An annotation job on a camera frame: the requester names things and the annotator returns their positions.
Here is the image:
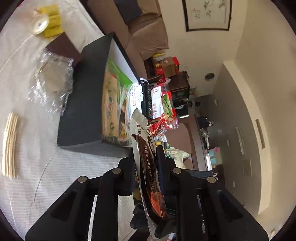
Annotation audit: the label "red snack bag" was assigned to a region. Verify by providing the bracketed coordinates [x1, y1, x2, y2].
[148, 115, 179, 135]

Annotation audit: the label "beige sofa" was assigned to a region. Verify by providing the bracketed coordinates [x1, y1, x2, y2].
[87, 0, 169, 79]

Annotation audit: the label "brown cardboard box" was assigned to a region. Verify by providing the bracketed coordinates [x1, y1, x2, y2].
[162, 57, 181, 76]

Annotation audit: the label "brown chocolate bar packet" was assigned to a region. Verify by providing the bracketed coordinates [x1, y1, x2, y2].
[130, 108, 173, 241]

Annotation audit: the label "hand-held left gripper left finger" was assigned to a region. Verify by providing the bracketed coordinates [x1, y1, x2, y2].
[25, 152, 137, 241]

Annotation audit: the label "black cushion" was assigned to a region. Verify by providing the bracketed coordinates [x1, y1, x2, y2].
[115, 0, 142, 24]

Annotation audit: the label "framed wall picture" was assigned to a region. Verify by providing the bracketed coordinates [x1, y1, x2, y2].
[182, 0, 232, 32]

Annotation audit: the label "ceiling air vent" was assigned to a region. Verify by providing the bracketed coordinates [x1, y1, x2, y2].
[255, 119, 266, 149]

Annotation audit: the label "green label snack bag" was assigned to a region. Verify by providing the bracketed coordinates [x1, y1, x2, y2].
[161, 91, 174, 117]

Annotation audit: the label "small clear tape roll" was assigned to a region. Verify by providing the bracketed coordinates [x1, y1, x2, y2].
[30, 14, 50, 35]

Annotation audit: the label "white red printed bag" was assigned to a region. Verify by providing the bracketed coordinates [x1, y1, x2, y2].
[151, 86, 165, 116]

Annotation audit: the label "dark wooden cabinet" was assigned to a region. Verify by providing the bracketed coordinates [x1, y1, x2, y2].
[148, 71, 197, 118]

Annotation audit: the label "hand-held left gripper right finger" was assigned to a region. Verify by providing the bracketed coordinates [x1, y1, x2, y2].
[156, 146, 270, 241]

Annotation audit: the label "yellow sachet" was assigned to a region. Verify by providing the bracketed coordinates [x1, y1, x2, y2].
[38, 5, 59, 15]
[43, 25, 63, 39]

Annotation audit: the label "yellow sponge pieces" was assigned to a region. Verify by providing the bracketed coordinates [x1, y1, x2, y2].
[47, 14, 62, 25]

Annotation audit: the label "green snack packet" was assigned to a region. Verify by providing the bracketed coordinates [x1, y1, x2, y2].
[107, 57, 133, 91]

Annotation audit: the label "white cloth covered desktop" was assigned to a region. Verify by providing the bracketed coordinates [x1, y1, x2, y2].
[0, 1, 137, 241]

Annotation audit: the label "bundle of wooden sticks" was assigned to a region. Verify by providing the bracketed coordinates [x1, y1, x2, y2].
[2, 112, 19, 178]

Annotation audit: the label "black storage box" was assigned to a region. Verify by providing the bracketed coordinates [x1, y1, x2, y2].
[57, 32, 145, 158]

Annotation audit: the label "black mesh basket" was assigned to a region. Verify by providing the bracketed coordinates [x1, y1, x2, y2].
[140, 80, 153, 120]

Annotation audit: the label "brown sofa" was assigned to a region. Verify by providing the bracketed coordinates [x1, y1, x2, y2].
[166, 116, 208, 172]

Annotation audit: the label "brown scouring sponge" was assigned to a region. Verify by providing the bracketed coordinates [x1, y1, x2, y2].
[46, 32, 82, 63]

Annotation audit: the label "clear plastic bag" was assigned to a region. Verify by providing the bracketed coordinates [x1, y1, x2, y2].
[27, 52, 74, 116]

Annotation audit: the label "leaf patterned snack packet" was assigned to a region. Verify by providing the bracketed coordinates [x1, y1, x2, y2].
[102, 72, 130, 144]

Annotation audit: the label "white paper red print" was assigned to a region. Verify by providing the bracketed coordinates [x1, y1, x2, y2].
[128, 85, 144, 109]

